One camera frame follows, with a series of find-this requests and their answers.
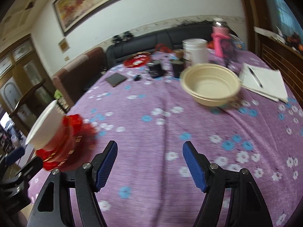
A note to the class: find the red glass plate far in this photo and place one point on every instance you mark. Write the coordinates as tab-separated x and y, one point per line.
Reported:
137	60

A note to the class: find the white foam bowl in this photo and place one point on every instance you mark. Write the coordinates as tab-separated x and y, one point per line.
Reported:
45	127

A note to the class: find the brown armchair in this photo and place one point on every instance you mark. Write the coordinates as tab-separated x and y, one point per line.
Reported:
74	79

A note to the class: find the wooden cabinet with glass doors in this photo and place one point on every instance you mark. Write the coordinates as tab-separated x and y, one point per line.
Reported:
21	69

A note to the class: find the black pen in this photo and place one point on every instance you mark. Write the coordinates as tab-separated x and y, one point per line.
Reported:
255	77

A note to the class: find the purple floral tablecloth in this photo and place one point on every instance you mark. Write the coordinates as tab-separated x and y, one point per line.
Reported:
150	184

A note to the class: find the beige plastic bowl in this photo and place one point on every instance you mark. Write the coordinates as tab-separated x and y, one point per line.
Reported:
210	85

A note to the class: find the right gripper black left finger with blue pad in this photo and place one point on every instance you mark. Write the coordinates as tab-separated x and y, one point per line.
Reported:
53	204

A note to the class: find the small black adapter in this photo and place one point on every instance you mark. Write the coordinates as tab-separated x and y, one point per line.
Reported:
137	78

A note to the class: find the black leather sofa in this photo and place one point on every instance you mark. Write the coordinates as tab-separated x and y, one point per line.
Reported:
171	38

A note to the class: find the black smartphone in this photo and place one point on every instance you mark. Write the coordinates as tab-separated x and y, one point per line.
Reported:
116	79

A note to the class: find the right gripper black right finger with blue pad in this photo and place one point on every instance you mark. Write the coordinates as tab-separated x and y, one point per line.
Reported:
247	206

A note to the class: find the red glass plate with label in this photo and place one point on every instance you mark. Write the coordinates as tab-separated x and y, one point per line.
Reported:
72	132

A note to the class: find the black motor device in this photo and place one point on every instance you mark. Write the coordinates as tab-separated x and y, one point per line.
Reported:
155	69

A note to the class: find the white notebook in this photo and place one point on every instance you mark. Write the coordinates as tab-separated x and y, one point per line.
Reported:
272	81

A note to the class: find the pink knitted thermos bottle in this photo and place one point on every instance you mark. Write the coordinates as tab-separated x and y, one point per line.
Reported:
221	31

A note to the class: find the black jar with cork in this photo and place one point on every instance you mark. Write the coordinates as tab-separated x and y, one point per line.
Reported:
178	63

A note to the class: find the wooden chair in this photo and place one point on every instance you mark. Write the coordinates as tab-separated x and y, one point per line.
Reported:
35	100

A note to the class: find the white plastic canister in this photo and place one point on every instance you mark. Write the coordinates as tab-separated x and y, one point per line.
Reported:
196	50

